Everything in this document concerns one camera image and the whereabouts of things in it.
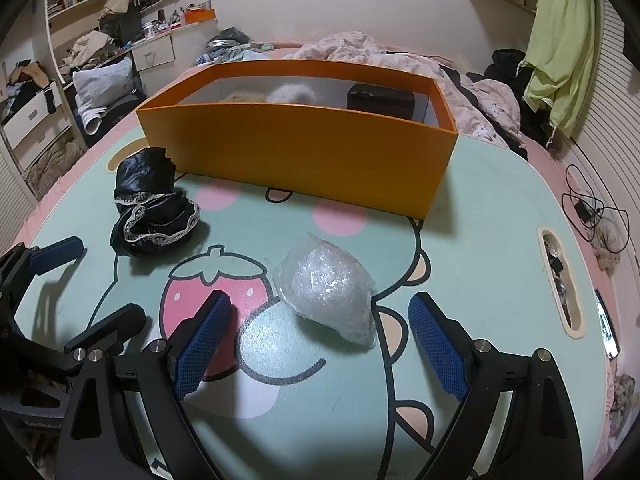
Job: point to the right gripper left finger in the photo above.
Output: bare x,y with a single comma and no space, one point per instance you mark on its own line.
99,440

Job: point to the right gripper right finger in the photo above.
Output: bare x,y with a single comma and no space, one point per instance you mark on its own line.
540,438

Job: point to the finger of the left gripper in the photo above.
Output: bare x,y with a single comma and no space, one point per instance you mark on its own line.
40,261
109,336

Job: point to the black lace fabric bundle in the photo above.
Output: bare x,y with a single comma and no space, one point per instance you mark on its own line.
154,215

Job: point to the clear bubble wrap bundle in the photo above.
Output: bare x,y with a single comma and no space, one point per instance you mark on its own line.
329,286

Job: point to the beige fluffy pompom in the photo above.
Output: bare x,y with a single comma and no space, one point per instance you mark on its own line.
245,96

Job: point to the grey fluffy pompom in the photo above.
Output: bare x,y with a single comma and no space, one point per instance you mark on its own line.
292,94

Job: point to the black velvet pouch bag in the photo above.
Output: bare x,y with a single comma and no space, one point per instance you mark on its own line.
379,100

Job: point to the smartphone with lit screen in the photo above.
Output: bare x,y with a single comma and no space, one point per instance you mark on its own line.
612,348

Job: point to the grey white pillow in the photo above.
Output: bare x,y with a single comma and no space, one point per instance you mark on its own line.
99,88

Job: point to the white drawer cabinet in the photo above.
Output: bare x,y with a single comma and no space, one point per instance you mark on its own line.
153,52

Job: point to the light blue clothing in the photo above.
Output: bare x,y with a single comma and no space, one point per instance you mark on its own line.
226,51

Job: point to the small orange box on desk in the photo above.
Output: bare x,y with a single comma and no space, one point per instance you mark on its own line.
198,15

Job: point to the pink floral duvet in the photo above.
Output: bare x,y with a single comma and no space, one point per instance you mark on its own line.
486,109

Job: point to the orange cardboard box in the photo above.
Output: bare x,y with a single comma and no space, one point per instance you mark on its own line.
365,159

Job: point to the black clothes pile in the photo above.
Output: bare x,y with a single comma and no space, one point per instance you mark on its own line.
506,67

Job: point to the green hanging cloth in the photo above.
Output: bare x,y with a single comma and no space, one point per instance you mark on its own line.
562,54

